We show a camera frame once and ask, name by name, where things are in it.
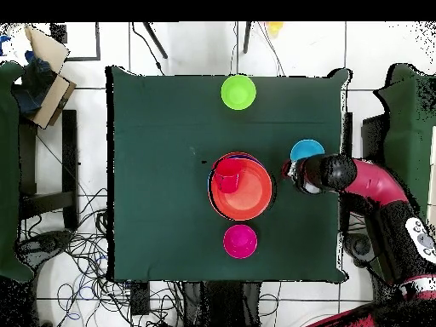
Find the small blue ribbed bowl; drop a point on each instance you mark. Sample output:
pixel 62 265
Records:
pixel 306 148

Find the purple bowl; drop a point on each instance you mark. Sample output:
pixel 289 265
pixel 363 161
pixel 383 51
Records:
pixel 252 157

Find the orange bowl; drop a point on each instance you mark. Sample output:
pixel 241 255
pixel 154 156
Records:
pixel 252 194
pixel 245 154

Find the red cup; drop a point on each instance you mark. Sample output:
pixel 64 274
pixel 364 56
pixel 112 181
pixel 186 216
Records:
pixel 228 175

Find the large blue bowl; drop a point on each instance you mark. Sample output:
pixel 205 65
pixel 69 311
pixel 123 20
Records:
pixel 208 190

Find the small green bowl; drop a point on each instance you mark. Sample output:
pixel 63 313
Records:
pixel 238 92

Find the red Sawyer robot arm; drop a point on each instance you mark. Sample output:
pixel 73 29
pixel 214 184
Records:
pixel 374 180

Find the pink bowl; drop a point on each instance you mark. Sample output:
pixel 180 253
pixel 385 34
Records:
pixel 240 242

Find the green cloth side table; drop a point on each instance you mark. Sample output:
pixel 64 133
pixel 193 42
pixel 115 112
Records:
pixel 408 119
pixel 8 170

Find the black tripod leg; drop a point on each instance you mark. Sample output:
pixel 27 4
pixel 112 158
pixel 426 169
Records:
pixel 155 40
pixel 247 37

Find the dark green tablecloth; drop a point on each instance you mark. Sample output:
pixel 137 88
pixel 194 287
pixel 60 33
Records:
pixel 153 136

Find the yellow object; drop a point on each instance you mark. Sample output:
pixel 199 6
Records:
pixel 274 28

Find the black stand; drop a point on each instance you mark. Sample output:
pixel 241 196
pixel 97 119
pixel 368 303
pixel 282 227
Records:
pixel 69 153

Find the cardboard box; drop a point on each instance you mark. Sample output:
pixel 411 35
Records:
pixel 51 102

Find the dark blue cloth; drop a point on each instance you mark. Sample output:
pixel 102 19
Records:
pixel 34 85

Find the black metal frame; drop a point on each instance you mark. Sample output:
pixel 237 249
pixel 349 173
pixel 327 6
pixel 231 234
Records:
pixel 97 41

